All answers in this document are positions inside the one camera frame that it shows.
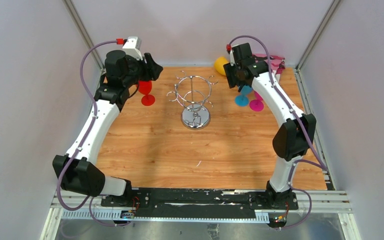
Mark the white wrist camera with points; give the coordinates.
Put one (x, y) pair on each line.
(231, 54)
(131, 46)

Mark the aluminium frame rail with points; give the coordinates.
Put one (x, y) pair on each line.
(313, 205)

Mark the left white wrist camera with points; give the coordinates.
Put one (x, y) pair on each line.
(131, 46)

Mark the pink camouflage cloth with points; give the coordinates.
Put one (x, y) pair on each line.
(277, 64)

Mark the red wine glass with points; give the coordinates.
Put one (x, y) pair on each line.
(145, 88)

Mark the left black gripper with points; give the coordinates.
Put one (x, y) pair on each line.
(154, 69)

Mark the yellow wine glass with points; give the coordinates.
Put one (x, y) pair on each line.
(219, 65)

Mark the pink wine glass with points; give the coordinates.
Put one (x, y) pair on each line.
(256, 104)

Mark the blue wine glass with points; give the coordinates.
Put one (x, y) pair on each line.
(242, 99)

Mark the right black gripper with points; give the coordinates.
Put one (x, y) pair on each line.
(232, 80)

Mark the chrome wine glass rack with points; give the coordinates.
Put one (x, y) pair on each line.
(192, 93)

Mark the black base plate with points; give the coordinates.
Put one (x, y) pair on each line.
(195, 203)

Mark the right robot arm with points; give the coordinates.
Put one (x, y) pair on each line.
(295, 128)

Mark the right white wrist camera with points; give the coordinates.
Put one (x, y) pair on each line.
(231, 54)

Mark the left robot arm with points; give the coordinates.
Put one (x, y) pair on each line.
(76, 170)

